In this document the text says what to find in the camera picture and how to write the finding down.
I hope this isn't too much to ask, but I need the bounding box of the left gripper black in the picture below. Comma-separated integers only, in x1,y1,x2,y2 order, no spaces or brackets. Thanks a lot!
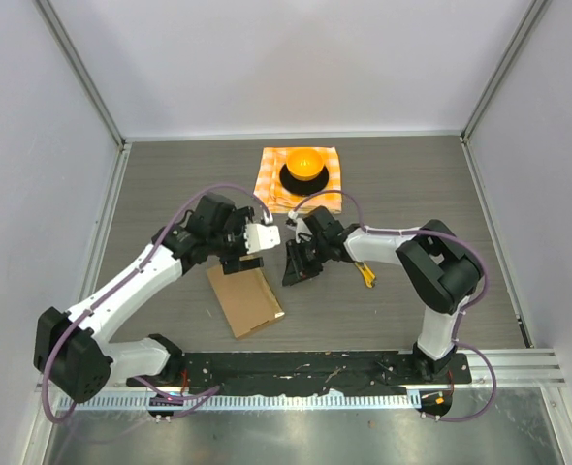
209,209,264,274

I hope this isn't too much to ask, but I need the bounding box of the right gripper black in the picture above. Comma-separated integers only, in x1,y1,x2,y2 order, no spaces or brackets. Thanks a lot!
285,236,332,285

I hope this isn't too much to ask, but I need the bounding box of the brown cardboard express box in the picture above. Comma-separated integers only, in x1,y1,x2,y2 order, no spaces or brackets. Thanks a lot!
207,265,285,340

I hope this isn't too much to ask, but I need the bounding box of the yellow utility knife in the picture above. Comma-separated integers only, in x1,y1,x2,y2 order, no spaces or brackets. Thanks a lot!
354,262,376,289

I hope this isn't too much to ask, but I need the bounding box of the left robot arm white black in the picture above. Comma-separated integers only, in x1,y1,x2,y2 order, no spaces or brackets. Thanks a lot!
34,193,280,403

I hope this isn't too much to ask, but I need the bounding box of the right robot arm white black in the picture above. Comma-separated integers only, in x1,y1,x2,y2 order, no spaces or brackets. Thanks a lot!
282,206,486,383

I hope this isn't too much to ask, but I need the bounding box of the black round plate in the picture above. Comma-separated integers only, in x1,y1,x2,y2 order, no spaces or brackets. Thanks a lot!
279,165,330,197

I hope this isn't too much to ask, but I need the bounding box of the orange bowl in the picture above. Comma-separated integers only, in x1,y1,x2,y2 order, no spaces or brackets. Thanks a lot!
286,147,325,181

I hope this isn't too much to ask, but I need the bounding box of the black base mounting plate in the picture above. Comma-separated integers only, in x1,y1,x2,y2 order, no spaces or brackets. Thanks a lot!
144,351,472,397

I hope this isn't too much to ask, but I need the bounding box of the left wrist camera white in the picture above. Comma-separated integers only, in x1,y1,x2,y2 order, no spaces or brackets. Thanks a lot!
243,223,281,254

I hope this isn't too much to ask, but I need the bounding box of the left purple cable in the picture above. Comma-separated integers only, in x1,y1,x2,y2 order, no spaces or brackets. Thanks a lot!
42,182,273,425

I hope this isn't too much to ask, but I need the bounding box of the purple cable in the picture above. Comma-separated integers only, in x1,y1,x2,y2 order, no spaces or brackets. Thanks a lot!
293,189,498,422
42,182,273,425

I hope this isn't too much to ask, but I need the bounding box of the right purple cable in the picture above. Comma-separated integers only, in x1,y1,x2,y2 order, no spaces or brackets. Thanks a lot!
293,189,498,422

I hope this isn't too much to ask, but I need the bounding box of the white slotted cable duct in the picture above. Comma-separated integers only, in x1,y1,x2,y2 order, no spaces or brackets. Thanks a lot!
76,389,421,414

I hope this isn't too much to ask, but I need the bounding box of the aluminium frame rail front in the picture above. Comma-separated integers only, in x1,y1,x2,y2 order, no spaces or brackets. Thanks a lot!
36,347,568,392

